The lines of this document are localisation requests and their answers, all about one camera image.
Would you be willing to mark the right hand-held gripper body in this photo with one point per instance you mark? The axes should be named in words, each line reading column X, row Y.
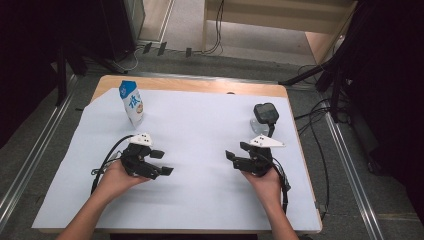
column 260, row 161

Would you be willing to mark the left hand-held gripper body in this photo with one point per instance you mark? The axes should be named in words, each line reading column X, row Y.
column 136, row 158

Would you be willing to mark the blue and white milk bag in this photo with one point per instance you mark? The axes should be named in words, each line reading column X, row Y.
column 133, row 106

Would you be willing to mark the person's right hand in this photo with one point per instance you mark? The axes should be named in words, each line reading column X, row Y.
column 268, row 188

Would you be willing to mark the person's left hand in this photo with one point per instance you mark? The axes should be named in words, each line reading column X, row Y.
column 116, row 181

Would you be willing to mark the black metal stand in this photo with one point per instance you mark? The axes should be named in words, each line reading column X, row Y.
column 335, row 96
column 61, row 83

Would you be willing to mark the dark cabinet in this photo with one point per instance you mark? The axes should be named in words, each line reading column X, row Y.
column 116, row 30

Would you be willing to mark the black curtain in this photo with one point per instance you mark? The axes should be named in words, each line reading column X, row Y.
column 26, row 50
column 393, row 83

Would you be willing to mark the metal floor rail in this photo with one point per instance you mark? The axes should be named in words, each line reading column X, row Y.
column 33, row 156
column 353, row 186

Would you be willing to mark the light wooden shelf frame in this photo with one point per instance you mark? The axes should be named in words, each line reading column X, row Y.
column 260, row 15

